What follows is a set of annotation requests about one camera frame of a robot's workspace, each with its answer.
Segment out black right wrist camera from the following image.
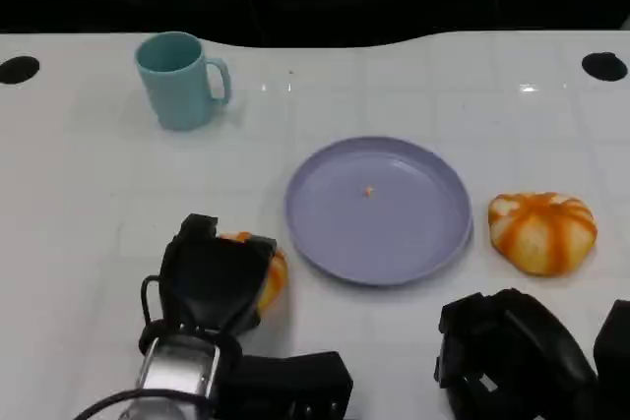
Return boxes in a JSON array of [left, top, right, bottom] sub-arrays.
[[593, 299, 630, 420]]

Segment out black table cable hole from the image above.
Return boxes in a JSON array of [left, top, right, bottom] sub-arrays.
[[581, 51, 629, 82], [0, 55, 41, 86]]

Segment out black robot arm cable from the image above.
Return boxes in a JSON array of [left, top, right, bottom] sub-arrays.
[[73, 275, 213, 420]]

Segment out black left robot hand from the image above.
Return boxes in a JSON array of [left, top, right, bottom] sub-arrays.
[[157, 213, 279, 338]]

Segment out orange white toy bread roll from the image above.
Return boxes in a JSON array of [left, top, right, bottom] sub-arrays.
[[216, 230, 289, 316], [487, 191, 599, 277]]

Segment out pale green mug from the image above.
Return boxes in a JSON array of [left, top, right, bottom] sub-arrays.
[[134, 30, 232, 132]]

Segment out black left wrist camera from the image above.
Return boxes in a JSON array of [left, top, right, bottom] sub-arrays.
[[219, 350, 355, 420]]

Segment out lilac plate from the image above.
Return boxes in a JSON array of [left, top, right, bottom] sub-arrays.
[[283, 136, 474, 288]]

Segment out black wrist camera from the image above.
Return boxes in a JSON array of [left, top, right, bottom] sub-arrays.
[[219, 350, 355, 420], [593, 299, 630, 420]]

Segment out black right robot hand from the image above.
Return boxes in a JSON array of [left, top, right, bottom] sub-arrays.
[[433, 287, 599, 420]]

